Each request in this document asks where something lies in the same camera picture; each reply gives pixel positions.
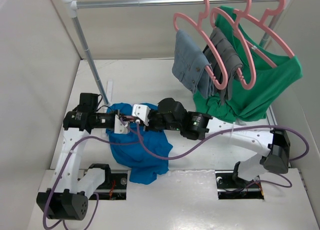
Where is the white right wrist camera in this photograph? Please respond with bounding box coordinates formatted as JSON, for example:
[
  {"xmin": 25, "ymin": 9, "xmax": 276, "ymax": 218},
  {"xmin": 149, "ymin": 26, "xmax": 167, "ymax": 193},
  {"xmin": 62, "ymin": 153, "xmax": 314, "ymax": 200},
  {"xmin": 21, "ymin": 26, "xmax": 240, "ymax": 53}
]
[{"xmin": 131, "ymin": 104, "xmax": 151, "ymax": 125}]

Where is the metal clothes rack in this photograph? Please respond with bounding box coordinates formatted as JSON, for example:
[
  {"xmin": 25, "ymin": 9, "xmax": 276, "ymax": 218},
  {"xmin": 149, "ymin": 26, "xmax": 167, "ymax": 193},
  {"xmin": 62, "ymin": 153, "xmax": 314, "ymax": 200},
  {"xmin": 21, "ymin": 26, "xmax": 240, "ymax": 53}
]
[{"xmin": 61, "ymin": 0, "xmax": 291, "ymax": 105}]

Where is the green t shirt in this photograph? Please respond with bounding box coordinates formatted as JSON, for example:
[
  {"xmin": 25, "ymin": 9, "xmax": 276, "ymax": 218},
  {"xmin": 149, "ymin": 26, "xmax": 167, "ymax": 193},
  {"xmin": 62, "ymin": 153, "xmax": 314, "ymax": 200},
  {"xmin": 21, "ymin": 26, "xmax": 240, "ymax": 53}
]
[{"xmin": 192, "ymin": 6, "xmax": 304, "ymax": 123}]

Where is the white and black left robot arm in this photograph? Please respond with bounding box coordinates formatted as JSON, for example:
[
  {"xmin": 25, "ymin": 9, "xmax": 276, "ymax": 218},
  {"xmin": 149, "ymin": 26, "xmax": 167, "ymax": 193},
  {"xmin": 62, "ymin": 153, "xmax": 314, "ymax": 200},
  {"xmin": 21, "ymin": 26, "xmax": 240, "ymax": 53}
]
[{"xmin": 36, "ymin": 93, "xmax": 116, "ymax": 220}]

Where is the blue t shirt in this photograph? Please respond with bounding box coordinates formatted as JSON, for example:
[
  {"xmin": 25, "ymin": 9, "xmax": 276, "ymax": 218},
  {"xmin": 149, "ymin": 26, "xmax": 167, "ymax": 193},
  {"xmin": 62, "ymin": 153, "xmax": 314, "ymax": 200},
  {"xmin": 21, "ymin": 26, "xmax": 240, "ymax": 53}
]
[{"xmin": 106, "ymin": 102, "xmax": 174, "ymax": 185}]

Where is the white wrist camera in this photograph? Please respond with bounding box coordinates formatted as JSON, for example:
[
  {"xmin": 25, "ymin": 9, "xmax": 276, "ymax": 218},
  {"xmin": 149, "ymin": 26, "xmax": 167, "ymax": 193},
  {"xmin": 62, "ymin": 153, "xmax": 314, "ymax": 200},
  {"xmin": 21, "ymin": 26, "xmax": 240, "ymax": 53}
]
[
  {"xmin": 113, "ymin": 115, "xmax": 129, "ymax": 134},
  {"xmin": 131, "ymin": 104, "xmax": 151, "ymax": 125}
]

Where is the folded blue denim garment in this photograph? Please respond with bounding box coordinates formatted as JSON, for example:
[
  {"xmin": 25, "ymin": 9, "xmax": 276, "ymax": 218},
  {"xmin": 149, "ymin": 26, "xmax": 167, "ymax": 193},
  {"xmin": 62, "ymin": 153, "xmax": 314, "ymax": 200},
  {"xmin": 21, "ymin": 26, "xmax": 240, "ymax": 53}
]
[{"xmin": 172, "ymin": 30, "xmax": 214, "ymax": 99}]

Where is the folded grey garment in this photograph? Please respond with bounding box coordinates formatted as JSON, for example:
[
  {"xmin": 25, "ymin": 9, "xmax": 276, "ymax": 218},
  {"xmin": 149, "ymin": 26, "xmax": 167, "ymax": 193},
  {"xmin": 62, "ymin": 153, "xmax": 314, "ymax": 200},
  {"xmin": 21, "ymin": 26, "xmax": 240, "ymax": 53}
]
[{"xmin": 203, "ymin": 27, "xmax": 243, "ymax": 105}]

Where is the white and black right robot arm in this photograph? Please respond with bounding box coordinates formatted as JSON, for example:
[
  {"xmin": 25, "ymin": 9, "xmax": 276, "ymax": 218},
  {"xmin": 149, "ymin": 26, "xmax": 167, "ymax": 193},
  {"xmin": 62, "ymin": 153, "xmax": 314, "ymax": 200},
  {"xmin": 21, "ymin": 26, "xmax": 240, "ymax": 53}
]
[{"xmin": 142, "ymin": 98, "xmax": 290, "ymax": 187}]

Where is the pink hanger with denim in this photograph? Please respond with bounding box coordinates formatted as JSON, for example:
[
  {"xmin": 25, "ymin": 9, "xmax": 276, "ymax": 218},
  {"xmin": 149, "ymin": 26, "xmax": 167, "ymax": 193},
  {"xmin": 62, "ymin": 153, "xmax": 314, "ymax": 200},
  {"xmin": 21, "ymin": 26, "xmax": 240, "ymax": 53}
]
[{"xmin": 172, "ymin": 0, "xmax": 229, "ymax": 91}]

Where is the pink hanger with green shirt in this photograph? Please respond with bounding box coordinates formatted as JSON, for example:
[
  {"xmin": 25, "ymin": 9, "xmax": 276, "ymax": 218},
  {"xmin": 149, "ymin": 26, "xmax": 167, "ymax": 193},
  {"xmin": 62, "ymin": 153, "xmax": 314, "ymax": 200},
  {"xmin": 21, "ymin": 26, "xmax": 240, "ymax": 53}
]
[{"xmin": 233, "ymin": 0, "xmax": 295, "ymax": 68}]

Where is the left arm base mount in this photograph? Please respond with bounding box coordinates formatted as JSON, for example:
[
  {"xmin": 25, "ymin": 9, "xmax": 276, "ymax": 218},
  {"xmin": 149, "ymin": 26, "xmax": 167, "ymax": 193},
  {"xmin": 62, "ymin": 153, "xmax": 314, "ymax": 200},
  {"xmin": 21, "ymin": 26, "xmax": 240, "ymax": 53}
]
[{"xmin": 95, "ymin": 173, "xmax": 128, "ymax": 200}]

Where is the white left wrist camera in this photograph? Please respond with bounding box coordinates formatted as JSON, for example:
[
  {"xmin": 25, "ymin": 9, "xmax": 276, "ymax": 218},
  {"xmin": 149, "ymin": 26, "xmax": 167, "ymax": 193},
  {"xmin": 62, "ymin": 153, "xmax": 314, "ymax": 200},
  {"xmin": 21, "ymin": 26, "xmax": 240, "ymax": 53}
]
[{"xmin": 113, "ymin": 115, "xmax": 129, "ymax": 134}]

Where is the pink hanger with grey cloth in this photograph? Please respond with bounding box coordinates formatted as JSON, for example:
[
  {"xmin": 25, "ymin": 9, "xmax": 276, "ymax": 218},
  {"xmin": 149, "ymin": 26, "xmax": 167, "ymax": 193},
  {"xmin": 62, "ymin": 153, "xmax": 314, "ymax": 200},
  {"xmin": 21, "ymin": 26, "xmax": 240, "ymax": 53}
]
[{"xmin": 209, "ymin": 0, "xmax": 257, "ymax": 90}]

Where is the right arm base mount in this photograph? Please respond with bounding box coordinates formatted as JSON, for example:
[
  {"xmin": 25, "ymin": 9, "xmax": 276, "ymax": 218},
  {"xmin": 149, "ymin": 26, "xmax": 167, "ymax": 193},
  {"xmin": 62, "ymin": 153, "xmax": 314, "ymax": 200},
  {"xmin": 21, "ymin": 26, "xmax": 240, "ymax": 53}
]
[{"xmin": 215, "ymin": 170, "xmax": 264, "ymax": 200}]

